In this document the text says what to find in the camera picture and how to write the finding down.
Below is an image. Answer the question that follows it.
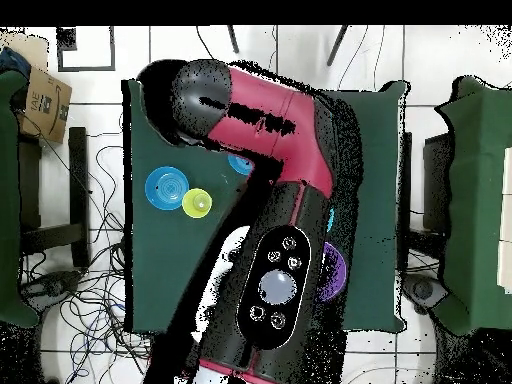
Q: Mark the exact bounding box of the blue ring-patterned bowl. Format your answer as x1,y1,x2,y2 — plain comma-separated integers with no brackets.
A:
144,165,190,211
227,153,254,176

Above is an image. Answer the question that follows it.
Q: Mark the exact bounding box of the yellow cup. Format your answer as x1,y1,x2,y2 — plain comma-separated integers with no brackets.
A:
181,187,214,220

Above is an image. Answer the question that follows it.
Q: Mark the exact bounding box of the purple bowl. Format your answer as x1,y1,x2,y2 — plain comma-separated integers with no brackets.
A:
315,240,348,303

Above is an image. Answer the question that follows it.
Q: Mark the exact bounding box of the dark green table cloth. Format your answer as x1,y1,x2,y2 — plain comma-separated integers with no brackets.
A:
120,78,411,334

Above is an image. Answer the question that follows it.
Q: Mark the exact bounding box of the black tripod leg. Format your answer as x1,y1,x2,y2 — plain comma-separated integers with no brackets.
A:
326,25,349,67
226,25,240,54

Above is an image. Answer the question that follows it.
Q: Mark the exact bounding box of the black furniture piece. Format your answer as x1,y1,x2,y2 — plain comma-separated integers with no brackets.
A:
422,133,452,233

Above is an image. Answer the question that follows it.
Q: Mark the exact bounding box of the green cloth side table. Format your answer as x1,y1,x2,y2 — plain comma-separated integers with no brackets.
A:
0,69,40,329
434,75,512,336

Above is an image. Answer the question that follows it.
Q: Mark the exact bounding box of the cardboard box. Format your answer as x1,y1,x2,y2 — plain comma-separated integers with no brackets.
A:
18,65,74,144

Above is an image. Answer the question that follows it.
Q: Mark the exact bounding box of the white board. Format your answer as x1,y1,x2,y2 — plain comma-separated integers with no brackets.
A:
496,146,512,290

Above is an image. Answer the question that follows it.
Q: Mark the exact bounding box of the dark blue bag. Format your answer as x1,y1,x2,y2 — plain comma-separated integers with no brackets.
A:
0,46,32,79

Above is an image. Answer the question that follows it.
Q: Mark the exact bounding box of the thin black floor cable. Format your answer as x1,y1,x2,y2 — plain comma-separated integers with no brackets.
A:
195,25,215,61

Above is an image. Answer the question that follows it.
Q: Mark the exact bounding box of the black stool frame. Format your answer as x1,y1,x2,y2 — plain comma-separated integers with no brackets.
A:
18,126,91,269

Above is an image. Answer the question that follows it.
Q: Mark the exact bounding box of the black square floor frame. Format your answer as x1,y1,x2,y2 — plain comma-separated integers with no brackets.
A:
56,25,116,72

